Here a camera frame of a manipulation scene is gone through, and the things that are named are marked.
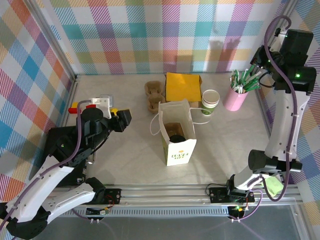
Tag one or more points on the stack of green paper cups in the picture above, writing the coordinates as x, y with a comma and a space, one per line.
210, 102

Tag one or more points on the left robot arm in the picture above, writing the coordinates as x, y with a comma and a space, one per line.
37, 185

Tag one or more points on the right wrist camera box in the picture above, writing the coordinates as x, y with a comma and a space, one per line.
278, 32

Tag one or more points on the pink straw holder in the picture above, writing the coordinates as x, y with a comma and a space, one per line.
233, 100

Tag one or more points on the green straw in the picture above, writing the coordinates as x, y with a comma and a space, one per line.
235, 77
253, 87
240, 76
250, 75

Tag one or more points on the aluminium mounting rail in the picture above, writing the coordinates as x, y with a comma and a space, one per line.
162, 196

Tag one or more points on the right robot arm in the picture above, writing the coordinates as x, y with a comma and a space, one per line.
280, 125

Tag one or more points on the black cup lid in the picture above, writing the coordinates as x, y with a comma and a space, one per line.
177, 138

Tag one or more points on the light green cloth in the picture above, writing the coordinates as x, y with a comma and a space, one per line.
273, 186

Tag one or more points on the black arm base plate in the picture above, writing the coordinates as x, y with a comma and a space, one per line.
112, 196
217, 196

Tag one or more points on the white wrapped straw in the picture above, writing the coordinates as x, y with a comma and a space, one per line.
251, 80

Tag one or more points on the small red toy block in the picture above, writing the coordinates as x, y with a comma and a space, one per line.
73, 110

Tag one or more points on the yellow toy block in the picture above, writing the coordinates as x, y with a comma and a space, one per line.
75, 105

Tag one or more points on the stack of cardboard cup carriers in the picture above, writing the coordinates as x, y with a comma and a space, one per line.
153, 92

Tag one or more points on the white printed paper bag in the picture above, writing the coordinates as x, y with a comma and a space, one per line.
180, 155

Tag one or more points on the aluminium side rail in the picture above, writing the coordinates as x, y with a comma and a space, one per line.
263, 112
70, 100

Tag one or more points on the brown cardboard box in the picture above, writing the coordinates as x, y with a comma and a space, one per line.
195, 103

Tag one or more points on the yellow napkin stack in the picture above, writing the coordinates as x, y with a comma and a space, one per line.
183, 86

